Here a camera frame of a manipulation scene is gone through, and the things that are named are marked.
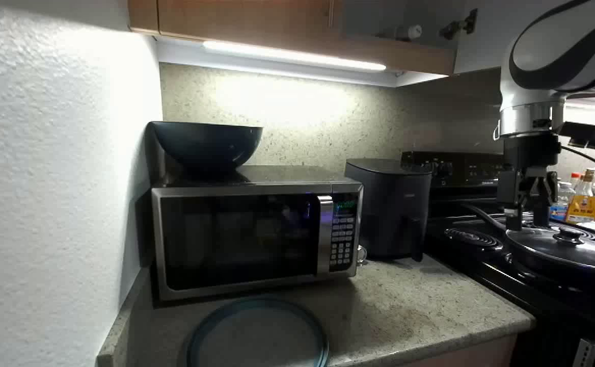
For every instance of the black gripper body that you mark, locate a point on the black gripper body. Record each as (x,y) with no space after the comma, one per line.
(532,154)

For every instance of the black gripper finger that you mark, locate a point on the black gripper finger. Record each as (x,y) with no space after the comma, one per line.
(540,212)
(514,216)

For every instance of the blue label water bottle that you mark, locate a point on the blue label water bottle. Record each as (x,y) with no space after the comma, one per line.
(563,204)

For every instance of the yellow label oil bottle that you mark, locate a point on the yellow label oil bottle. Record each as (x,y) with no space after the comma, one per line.
(585,204)

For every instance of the red cap sauce bottle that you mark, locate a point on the red cap sauce bottle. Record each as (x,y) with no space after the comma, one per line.
(573,175)

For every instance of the grey open cabinet door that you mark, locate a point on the grey open cabinet door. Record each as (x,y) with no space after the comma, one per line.
(482,41)

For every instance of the black cabinet door hinge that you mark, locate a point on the black cabinet door hinge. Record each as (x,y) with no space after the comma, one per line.
(461,22)

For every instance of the under-cabinet light bar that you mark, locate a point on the under-cabinet light bar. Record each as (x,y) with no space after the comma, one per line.
(293,56)

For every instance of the stainless steel microwave oven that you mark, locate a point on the stainless steel microwave oven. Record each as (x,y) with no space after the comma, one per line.
(242,237)

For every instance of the black stove burner coil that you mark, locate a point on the black stove burner coil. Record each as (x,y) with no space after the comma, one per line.
(473,238)

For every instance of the black pan lid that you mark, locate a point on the black pan lid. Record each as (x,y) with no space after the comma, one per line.
(568,248)

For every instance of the black electric stove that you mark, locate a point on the black electric stove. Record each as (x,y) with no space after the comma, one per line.
(473,175)

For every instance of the black frying pan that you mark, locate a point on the black frying pan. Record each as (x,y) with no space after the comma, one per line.
(554,275)

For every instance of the black air fryer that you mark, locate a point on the black air fryer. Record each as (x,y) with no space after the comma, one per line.
(391,211)

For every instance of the blue rimmed round plate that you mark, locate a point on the blue rimmed round plate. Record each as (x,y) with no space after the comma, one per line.
(259,336)

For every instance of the dark blue bowl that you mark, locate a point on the dark blue bowl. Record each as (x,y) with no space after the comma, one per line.
(206,145)

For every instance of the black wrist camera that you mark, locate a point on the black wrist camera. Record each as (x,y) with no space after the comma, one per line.
(594,134)

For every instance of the wooden wall cabinet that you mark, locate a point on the wooden wall cabinet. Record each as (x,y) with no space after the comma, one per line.
(242,16)

